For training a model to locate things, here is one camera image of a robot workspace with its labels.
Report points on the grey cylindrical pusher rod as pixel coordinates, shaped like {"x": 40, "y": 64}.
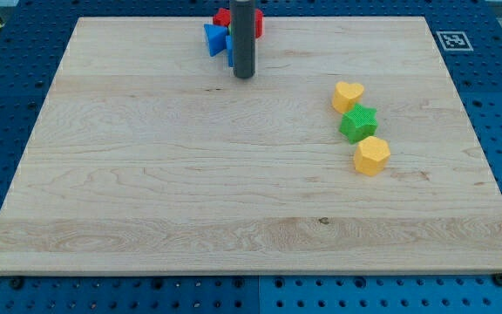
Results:
{"x": 243, "y": 32}

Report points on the yellow heart block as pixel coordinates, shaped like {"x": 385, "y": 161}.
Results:
{"x": 346, "y": 95}

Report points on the green star block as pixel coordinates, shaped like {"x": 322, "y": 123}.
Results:
{"x": 359, "y": 123}

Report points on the red block right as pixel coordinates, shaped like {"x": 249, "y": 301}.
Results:
{"x": 258, "y": 23}

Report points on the red block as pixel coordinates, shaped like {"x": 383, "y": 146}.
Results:
{"x": 258, "y": 23}
{"x": 222, "y": 17}

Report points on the red block left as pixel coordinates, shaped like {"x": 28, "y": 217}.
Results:
{"x": 222, "y": 17}

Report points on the blue block behind rod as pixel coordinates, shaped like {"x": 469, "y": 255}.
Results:
{"x": 229, "y": 45}

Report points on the blue triangle block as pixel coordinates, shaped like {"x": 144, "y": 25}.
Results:
{"x": 216, "y": 38}

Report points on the wooden board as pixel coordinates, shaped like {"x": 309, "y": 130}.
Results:
{"x": 149, "y": 158}

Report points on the yellow hexagon block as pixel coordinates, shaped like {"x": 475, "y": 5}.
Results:
{"x": 371, "y": 156}

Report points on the white fiducial marker tag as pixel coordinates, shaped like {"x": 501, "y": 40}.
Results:
{"x": 454, "y": 41}

